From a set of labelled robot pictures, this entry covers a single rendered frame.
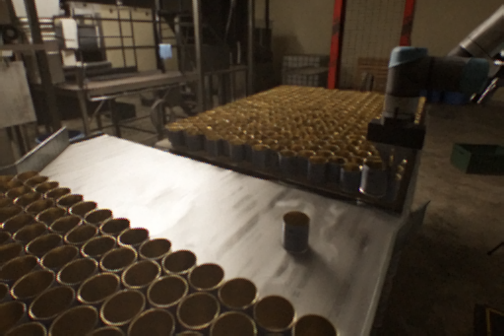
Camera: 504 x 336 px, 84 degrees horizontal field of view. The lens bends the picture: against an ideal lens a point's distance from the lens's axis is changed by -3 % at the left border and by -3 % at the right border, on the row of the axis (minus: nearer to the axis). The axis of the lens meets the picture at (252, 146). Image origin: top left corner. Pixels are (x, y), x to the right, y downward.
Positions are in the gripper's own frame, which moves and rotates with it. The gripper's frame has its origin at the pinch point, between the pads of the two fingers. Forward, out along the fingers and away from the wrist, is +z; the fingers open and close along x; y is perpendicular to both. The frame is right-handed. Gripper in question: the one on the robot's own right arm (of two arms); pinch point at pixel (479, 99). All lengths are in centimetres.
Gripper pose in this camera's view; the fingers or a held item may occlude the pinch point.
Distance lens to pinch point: 142.1
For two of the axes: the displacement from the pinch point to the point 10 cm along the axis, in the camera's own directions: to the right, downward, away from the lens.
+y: 7.9, 5.3, -3.0
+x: 4.6, -1.8, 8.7
